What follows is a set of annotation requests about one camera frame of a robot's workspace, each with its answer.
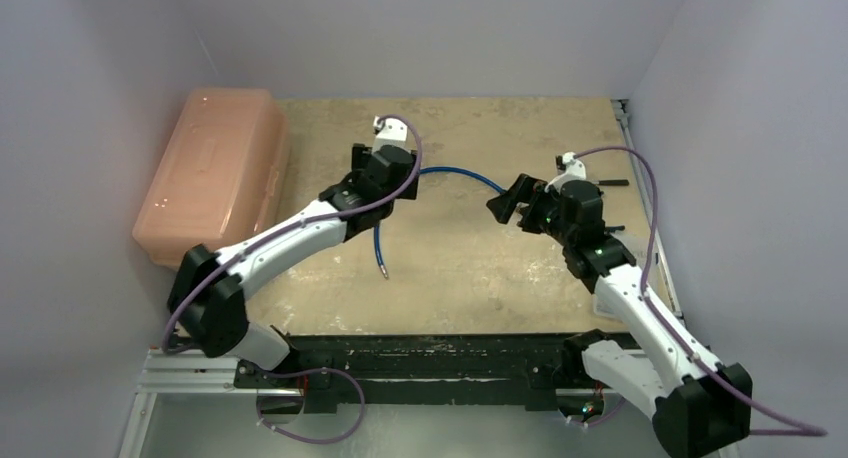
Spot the blue cable lock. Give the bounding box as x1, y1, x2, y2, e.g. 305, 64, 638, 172
372, 166, 505, 281

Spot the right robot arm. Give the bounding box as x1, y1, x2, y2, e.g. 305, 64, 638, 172
486, 174, 753, 457

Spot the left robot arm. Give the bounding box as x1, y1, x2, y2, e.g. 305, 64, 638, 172
166, 145, 421, 387

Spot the pink plastic storage box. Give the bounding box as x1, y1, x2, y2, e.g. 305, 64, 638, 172
132, 87, 291, 269

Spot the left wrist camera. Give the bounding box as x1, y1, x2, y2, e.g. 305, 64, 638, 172
372, 116, 408, 151

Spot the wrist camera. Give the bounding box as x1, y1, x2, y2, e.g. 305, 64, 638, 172
545, 152, 587, 192
372, 116, 408, 151

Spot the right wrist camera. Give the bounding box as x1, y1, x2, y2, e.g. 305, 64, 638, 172
545, 152, 587, 192

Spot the small black handled hammer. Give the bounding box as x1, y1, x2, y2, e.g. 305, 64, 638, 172
594, 179, 630, 187

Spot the aluminium frame rail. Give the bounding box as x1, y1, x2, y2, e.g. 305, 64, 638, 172
611, 99, 686, 325

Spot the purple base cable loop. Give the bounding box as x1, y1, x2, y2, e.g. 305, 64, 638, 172
255, 365, 370, 446

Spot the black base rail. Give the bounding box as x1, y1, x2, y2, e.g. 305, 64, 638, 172
228, 329, 639, 413

